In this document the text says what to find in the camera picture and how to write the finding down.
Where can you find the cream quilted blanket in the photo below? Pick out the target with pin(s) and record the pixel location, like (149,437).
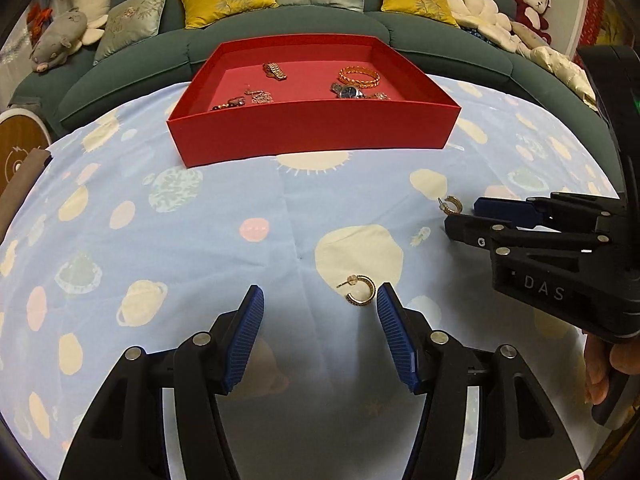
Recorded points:
(560,72)

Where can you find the silver wristwatch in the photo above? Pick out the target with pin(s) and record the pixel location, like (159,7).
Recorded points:
(350,92)

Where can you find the silver dangle earring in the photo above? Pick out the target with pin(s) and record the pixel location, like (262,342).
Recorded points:
(381,96)

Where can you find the red shallow box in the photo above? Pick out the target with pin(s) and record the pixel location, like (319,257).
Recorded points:
(310,130)

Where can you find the person's right hand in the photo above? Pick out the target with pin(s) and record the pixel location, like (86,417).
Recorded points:
(597,370)

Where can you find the blue planet print tablecloth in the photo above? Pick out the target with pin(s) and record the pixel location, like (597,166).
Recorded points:
(200,240)

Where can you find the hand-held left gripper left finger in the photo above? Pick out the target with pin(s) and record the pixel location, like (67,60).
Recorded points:
(245,340)

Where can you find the red monkey plush toy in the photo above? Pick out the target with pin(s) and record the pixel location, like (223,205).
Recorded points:
(532,7)

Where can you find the small beige plush toy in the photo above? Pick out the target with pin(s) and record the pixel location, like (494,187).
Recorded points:
(525,35)

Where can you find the white sheer curtain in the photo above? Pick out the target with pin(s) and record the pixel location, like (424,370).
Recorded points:
(15,45)

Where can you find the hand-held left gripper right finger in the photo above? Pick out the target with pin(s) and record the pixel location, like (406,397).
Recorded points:
(395,340)

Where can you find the gold hoop earring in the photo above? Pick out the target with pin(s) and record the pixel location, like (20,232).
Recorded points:
(371,292)
(456,207)

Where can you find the grey pig plush toy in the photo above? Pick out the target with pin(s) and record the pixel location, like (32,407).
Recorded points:
(57,40)

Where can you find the orange-red plush toy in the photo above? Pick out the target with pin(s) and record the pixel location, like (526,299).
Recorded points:
(39,15)

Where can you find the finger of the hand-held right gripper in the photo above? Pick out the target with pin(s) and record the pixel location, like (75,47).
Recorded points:
(500,210)
(470,230)

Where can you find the cream flower-shaped cushion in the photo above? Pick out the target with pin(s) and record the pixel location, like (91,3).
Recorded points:
(480,15)

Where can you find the gold metal watch band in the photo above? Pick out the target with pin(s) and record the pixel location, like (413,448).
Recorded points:
(274,71)

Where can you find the dark green sofa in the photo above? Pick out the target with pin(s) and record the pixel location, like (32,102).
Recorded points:
(150,60)

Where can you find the red hanging decoration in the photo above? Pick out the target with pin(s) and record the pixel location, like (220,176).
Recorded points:
(595,15)

